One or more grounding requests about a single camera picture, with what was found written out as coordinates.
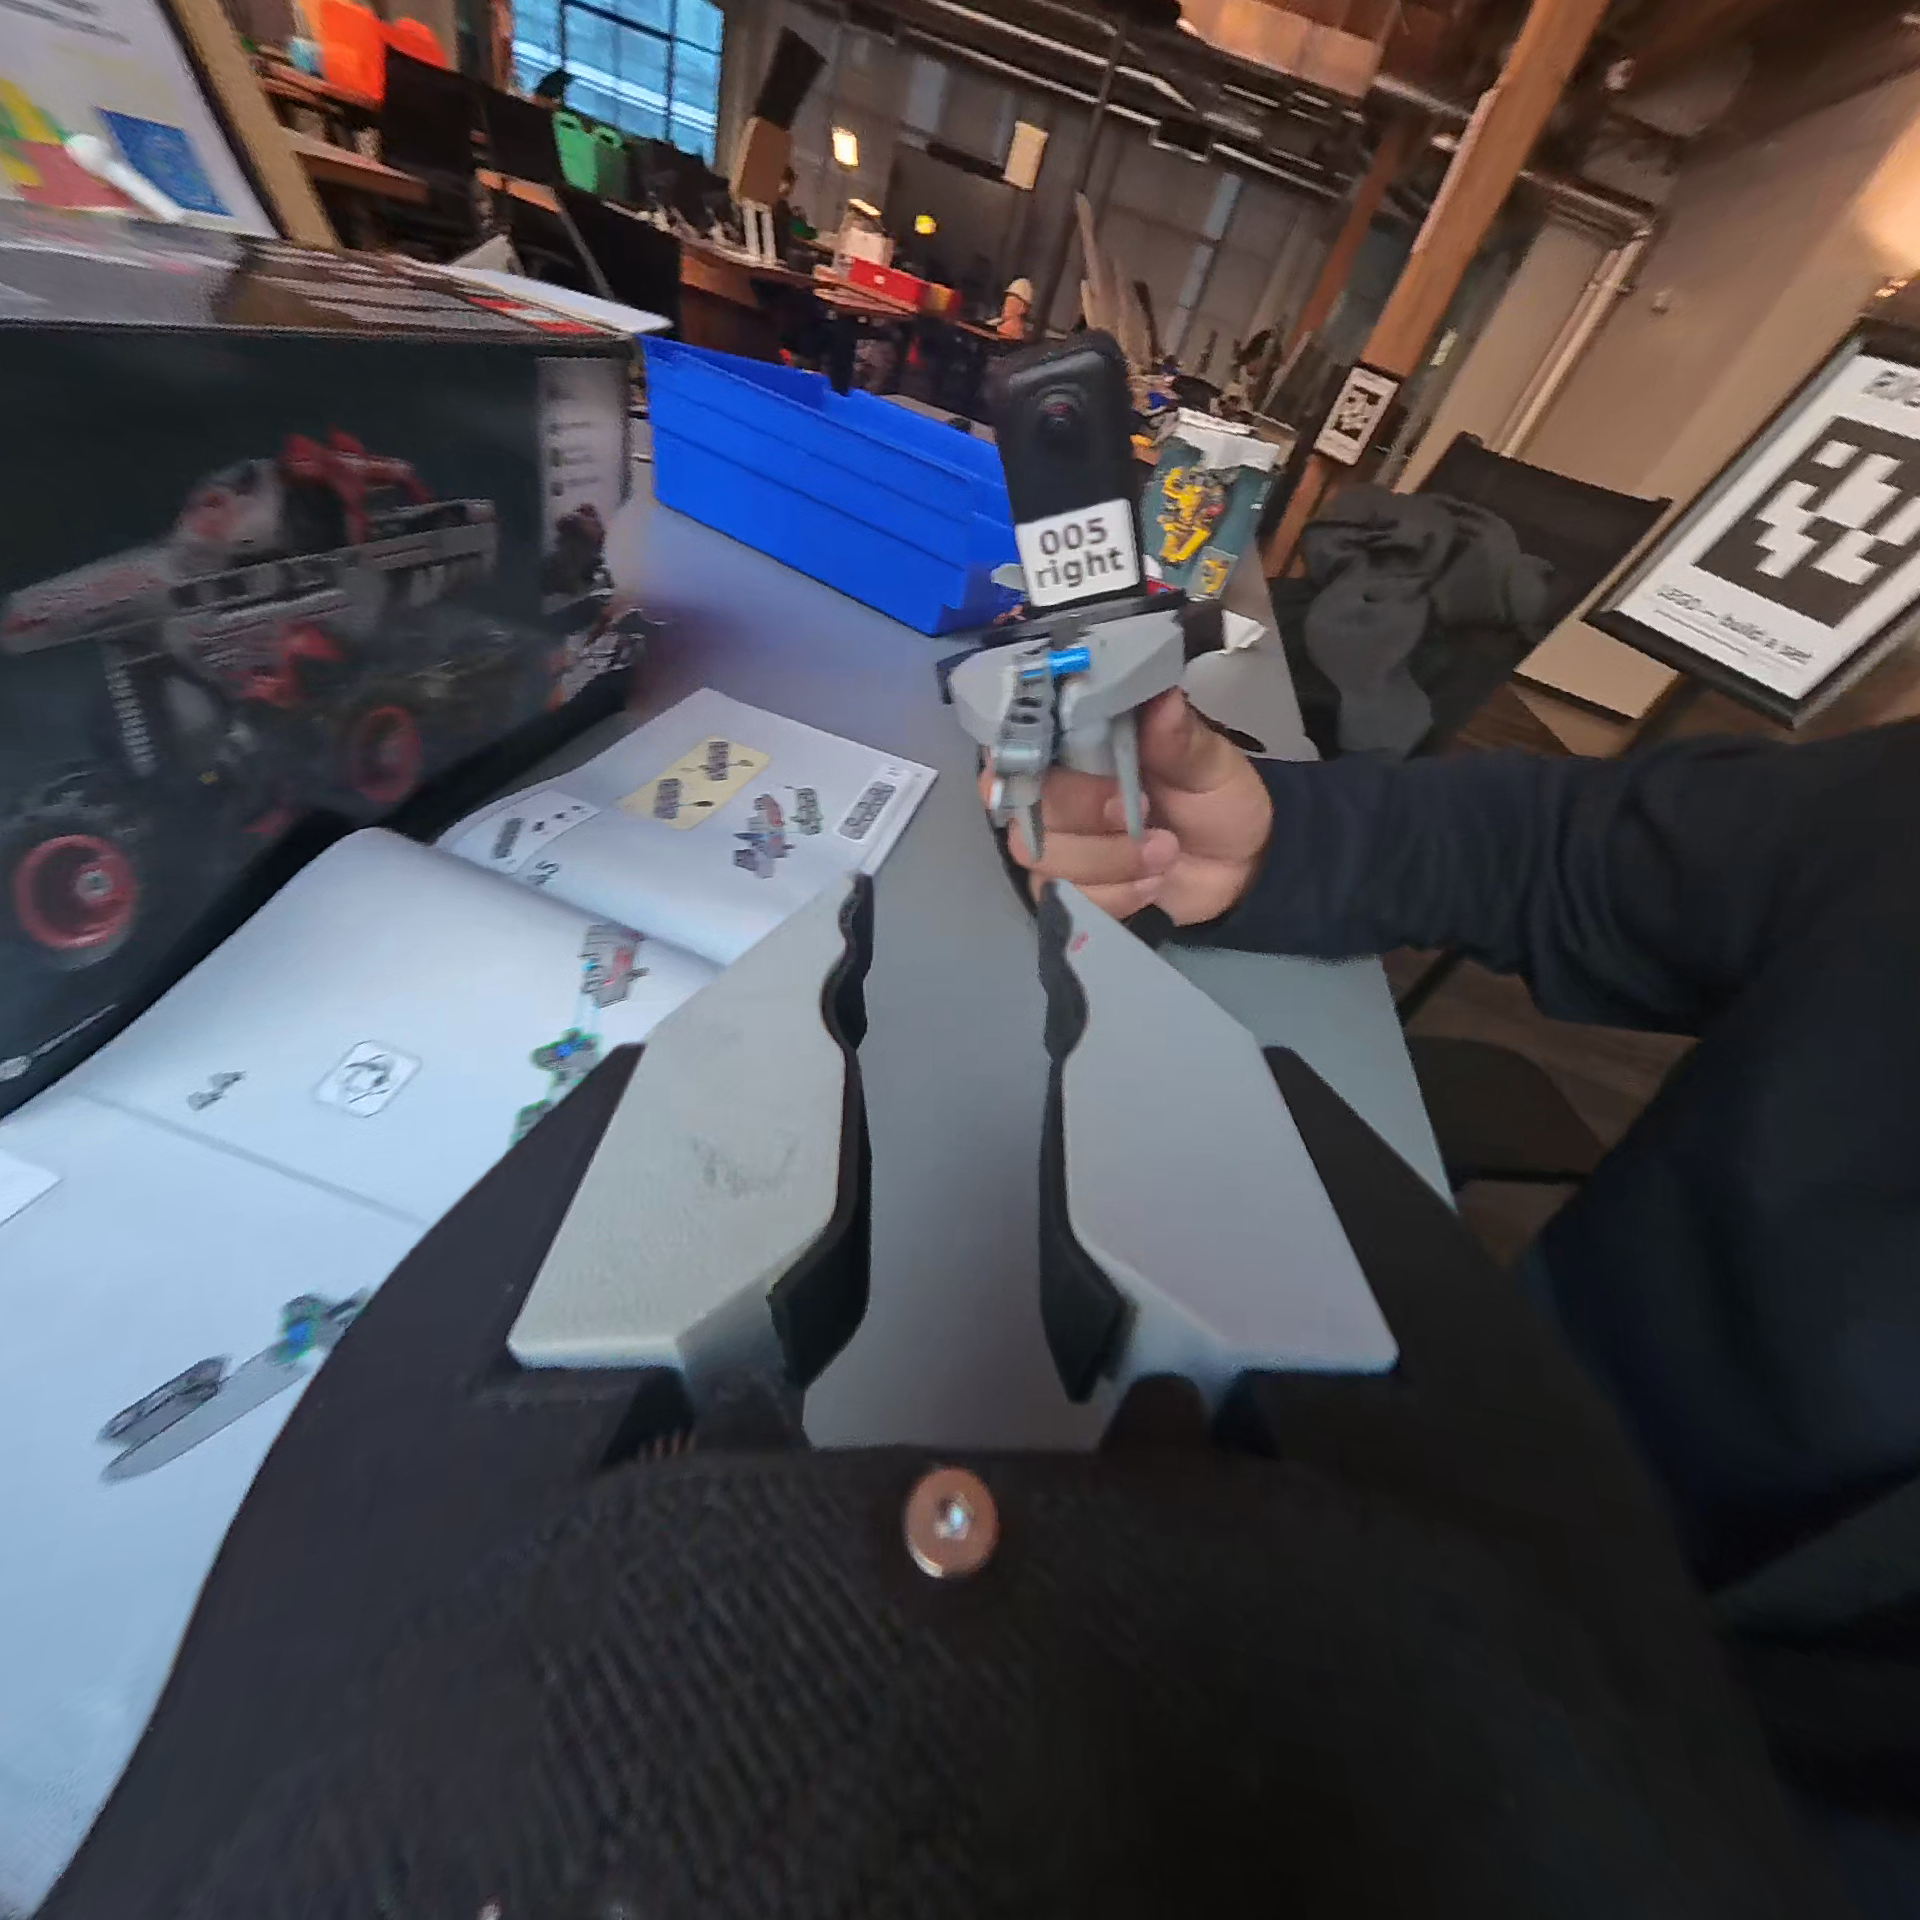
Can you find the person's right hand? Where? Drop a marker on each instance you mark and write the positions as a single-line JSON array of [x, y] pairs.
[[1202, 819]]

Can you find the wooden post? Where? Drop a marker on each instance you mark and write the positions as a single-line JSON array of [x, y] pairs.
[[1485, 196]]

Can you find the white colourful poster board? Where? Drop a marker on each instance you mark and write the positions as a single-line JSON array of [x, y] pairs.
[[90, 120]]

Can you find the dark jacket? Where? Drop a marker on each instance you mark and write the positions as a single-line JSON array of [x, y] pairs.
[[1411, 615]]

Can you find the yellow print card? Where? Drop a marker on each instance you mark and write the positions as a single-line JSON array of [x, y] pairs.
[[1202, 510]]

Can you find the small square pattern tag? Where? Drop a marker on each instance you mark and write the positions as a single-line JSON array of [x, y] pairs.
[[1358, 418]]

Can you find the framed black-white pattern sign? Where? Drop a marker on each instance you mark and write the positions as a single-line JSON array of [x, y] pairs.
[[1771, 571]]

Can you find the open lego instruction booklet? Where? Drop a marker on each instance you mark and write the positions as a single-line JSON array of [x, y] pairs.
[[300, 991]]

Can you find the black lego set box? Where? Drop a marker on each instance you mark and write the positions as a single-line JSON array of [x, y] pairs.
[[300, 600]]

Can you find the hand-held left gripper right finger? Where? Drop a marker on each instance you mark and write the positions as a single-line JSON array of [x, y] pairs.
[[1214, 1200]]

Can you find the person's right forearm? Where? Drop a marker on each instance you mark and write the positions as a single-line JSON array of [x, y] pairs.
[[1576, 870]]

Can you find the small instruction leaflet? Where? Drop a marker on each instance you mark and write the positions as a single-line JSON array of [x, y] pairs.
[[840, 811]]

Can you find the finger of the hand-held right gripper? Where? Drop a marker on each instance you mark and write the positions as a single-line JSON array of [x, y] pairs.
[[975, 704], [1133, 668]]

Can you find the grey lego assembly blue pin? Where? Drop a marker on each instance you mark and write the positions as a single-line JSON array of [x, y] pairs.
[[1026, 720]]

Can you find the blue plastic bin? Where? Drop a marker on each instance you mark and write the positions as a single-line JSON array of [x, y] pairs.
[[811, 482]]

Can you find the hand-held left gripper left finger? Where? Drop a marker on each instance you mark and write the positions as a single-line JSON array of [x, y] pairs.
[[704, 1186]]

